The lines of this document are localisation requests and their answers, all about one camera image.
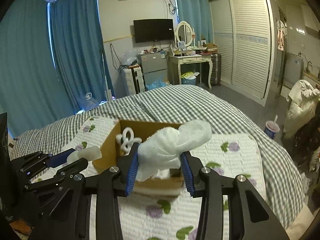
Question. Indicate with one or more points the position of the white oval vanity mirror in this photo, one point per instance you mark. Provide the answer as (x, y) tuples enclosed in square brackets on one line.
[(184, 33)]

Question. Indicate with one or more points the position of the white floral quilt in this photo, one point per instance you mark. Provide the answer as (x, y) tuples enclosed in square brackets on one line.
[(160, 217)]

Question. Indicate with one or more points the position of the white fluffy knotted towel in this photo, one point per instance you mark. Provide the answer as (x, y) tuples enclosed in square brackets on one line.
[(161, 152)]

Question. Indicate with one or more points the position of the black wall television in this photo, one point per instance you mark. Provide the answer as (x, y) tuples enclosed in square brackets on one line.
[(150, 30)]

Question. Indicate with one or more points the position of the white suitcase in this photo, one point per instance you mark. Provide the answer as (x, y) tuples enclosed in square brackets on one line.
[(133, 80)]

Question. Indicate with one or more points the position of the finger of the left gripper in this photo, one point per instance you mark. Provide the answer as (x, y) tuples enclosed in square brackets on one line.
[(33, 164), (61, 176)]

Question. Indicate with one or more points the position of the clear water jug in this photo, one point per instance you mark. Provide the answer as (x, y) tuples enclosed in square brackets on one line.
[(87, 102)]

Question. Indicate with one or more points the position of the teal curtain by mirror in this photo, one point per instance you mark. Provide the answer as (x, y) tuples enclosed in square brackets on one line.
[(198, 14)]

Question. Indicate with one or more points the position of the white bundled duvet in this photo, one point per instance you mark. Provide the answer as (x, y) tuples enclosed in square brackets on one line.
[(303, 99)]

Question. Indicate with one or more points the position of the small grey fridge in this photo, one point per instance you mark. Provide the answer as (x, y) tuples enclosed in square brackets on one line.
[(154, 67)]

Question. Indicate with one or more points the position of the white louvered wardrobe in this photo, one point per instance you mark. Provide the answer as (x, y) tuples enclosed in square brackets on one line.
[(245, 34)]

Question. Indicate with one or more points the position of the brown cardboard box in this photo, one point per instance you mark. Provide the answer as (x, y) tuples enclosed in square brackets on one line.
[(112, 150)]

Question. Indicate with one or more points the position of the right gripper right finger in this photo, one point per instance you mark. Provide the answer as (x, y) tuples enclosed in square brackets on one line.
[(249, 215)]

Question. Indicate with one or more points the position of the teal window curtain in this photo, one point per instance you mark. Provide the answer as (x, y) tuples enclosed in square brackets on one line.
[(52, 55)]

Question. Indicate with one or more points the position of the white dressing table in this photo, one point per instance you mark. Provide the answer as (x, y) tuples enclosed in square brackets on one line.
[(175, 64)]

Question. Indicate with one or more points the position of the cream blanket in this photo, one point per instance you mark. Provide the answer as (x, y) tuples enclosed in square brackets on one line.
[(300, 224)]

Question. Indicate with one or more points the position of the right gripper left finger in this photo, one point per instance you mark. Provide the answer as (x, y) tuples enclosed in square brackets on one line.
[(116, 181)]

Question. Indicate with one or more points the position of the white cloth knot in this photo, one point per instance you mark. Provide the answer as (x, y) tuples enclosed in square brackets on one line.
[(90, 154)]

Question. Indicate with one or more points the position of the purple drink cup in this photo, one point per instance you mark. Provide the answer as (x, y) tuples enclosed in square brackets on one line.
[(272, 128)]

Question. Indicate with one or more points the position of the dark hard suitcase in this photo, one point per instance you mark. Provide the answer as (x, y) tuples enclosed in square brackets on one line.
[(215, 79)]

